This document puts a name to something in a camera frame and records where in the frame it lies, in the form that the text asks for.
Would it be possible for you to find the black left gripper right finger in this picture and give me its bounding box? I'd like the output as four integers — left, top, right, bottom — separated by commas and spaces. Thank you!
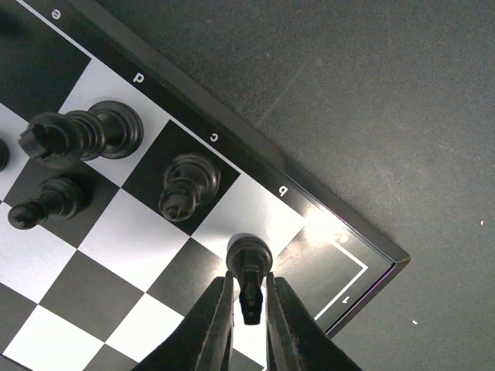
266, 273, 360, 371

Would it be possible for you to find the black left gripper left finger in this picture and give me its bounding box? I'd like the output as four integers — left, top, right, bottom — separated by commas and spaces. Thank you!
134, 271, 234, 371

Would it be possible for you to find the black knight chess piece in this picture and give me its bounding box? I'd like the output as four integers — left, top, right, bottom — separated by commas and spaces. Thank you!
226, 235, 273, 325

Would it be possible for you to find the black and silver chessboard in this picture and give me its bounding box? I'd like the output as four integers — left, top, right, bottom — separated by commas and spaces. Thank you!
1, 1, 409, 370

